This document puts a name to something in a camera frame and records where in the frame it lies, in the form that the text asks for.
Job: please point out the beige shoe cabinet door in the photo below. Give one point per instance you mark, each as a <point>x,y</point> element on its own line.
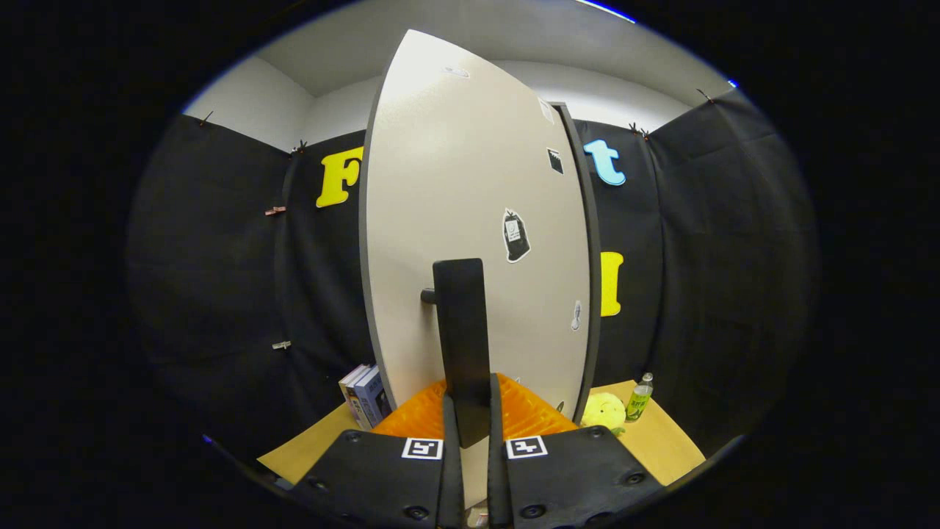
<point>455,184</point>

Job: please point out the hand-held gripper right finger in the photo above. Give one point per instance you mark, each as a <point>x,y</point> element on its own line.
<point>496,485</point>

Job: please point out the black backdrop cloth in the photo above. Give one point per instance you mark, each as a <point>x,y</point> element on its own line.
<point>734,257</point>

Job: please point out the grey shoe cabinet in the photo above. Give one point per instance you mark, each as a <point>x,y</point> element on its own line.
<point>593,308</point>

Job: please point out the yellow plush toy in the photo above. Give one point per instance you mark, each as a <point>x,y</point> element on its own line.
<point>602,413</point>

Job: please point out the blue cover book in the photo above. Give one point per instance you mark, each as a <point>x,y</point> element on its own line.
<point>373,397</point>

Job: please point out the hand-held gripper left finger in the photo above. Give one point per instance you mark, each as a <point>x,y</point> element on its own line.
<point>452,485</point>

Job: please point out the white spine book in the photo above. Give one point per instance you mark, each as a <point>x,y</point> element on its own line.
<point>351,393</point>

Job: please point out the green drink bottle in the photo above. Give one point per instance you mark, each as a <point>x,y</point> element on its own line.
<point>638,400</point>

